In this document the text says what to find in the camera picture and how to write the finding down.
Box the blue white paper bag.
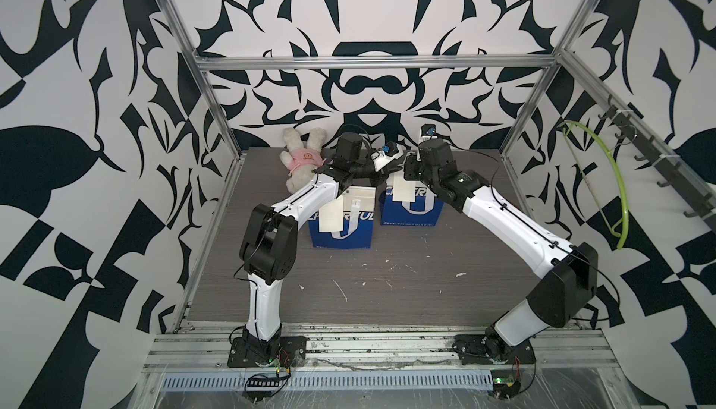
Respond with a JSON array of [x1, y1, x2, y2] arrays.
[[308, 186, 376, 250], [379, 181, 444, 226]]

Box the white paper receipt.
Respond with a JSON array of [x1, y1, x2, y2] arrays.
[[393, 182, 416, 203], [318, 196, 344, 234]]

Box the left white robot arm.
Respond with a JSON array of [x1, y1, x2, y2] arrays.
[[240, 133, 404, 347]]

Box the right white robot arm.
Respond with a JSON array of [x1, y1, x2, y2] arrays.
[[404, 139, 599, 359]]

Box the white pink plush bunny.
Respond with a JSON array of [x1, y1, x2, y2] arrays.
[[280, 128, 327, 194]]

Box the green clothes hanger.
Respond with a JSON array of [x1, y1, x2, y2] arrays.
[[559, 120, 631, 251]]

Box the green lit circuit board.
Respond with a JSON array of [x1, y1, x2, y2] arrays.
[[490, 370, 521, 401]]

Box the black connector strip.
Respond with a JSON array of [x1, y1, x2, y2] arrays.
[[244, 374, 291, 403]]

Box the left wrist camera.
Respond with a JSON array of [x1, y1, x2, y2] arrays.
[[370, 142, 405, 172]]

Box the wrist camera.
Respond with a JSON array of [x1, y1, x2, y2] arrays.
[[420, 124, 438, 142], [370, 142, 405, 172]]

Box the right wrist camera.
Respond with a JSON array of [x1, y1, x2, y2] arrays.
[[420, 124, 438, 142]]

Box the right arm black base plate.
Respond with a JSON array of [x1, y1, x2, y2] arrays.
[[452, 334, 536, 365]]

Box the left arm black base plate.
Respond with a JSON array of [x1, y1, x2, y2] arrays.
[[227, 336, 308, 368]]

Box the black wall hook rack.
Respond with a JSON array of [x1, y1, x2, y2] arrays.
[[596, 95, 715, 231]]

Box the slotted grey cable duct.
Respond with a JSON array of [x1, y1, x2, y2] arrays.
[[162, 370, 492, 391]]

